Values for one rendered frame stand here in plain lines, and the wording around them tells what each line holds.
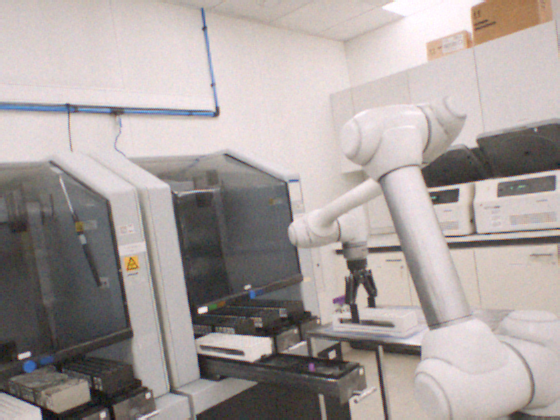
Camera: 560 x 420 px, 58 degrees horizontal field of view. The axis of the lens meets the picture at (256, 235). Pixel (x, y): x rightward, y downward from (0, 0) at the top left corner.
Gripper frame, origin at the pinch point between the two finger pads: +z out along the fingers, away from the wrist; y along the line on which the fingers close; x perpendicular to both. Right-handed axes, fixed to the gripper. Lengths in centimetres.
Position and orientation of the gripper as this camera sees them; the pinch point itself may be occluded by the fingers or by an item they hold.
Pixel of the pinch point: (364, 313)
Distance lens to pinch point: 187.5
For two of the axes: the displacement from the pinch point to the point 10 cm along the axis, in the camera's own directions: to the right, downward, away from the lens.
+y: 7.2, -1.4, 6.8
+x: -6.8, 0.6, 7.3
